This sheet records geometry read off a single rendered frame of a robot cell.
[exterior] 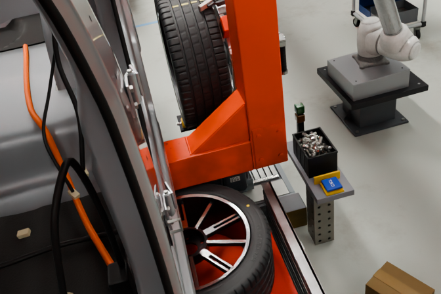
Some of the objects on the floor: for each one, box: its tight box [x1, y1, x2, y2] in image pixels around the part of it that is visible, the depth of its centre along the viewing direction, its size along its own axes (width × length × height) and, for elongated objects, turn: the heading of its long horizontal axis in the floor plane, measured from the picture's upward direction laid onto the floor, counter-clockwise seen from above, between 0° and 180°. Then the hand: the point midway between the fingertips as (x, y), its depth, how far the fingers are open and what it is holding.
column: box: [306, 185, 334, 245], centre depth 237 cm, size 10×10×42 cm
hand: (205, 4), depth 213 cm, fingers closed, pressing on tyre
